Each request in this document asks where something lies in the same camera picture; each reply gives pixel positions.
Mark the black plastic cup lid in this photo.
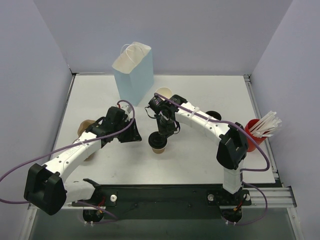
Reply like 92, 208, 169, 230
148, 131, 168, 150

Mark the brown paper coffee cup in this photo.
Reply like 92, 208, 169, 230
151, 147, 166, 154

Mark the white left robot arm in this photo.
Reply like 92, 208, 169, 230
23, 104, 142, 216

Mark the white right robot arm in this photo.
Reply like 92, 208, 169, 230
147, 94, 249, 204

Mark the stack of brown paper cups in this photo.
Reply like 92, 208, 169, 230
155, 87, 173, 99

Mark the brown cardboard cup carrier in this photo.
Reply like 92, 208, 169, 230
72, 119, 97, 162

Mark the stack of black lids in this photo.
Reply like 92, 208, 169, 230
206, 110, 222, 121

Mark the light blue paper bag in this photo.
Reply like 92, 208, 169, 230
112, 41, 154, 106

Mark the red plastic cup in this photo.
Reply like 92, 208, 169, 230
244, 119, 266, 152

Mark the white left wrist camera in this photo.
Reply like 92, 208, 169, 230
120, 104, 133, 119

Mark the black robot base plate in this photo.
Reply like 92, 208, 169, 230
72, 184, 252, 222

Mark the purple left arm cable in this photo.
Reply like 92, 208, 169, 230
0, 99, 137, 223

